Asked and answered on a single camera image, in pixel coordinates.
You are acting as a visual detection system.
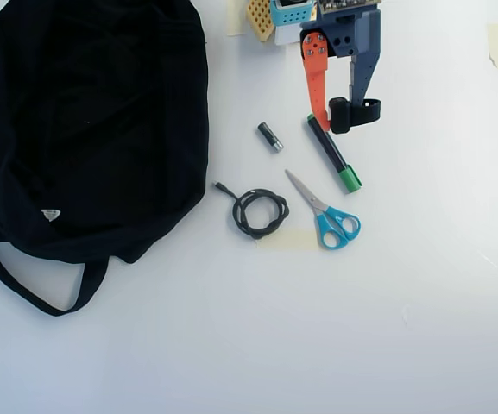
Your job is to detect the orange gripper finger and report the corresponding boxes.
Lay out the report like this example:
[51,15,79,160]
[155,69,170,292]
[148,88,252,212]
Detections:
[301,30,332,132]

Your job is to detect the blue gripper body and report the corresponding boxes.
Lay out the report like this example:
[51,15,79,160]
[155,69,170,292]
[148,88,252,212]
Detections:
[299,10,382,60]

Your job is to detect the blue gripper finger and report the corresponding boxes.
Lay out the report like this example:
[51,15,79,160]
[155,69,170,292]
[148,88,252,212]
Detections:
[347,51,382,109]

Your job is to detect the black fabric bag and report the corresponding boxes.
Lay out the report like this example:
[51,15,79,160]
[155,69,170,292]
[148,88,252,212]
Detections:
[0,0,211,318]

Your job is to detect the black marker green cap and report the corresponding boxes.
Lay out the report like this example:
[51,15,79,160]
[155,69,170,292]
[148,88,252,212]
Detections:
[305,112,365,194]

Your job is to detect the black AA battery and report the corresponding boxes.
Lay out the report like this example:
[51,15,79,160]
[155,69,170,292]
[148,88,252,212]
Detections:
[255,122,285,154]

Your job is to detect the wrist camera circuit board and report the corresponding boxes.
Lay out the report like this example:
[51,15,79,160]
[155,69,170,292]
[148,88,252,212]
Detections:
[316,0,382,17]

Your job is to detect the blue handled scissors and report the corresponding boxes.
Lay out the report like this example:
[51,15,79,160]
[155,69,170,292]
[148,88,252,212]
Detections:
[284,168,362,251]

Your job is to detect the black coiled cable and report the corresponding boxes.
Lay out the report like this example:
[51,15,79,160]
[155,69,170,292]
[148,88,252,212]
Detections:
[212,180,292,242]

